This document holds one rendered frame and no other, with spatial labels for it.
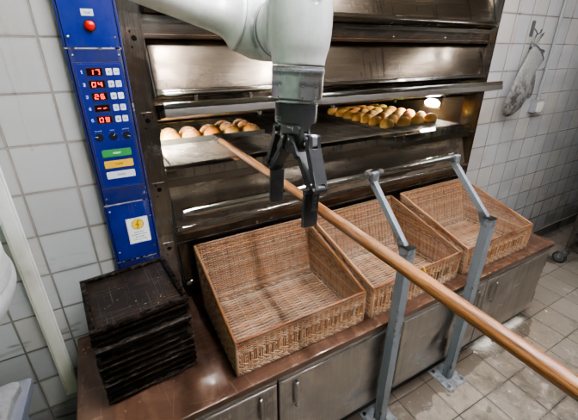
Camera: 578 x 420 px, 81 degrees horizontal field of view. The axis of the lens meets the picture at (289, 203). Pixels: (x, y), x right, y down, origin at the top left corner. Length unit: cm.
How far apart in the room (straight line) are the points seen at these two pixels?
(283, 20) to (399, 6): 127
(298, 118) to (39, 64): 89
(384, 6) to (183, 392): 169
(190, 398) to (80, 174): 82
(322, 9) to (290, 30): 6
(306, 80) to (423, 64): 143
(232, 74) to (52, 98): 58
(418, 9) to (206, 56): 103
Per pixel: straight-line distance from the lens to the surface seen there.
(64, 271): 150
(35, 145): 133
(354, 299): 139
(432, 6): 198
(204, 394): 129
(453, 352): 206
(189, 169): 138
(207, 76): 134
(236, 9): 70
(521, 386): 235
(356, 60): 168
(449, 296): 68
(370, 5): 170
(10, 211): 138
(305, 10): 58
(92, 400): 139
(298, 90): 58
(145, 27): 131
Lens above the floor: 159
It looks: 24 degrees down
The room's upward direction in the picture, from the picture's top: straight up
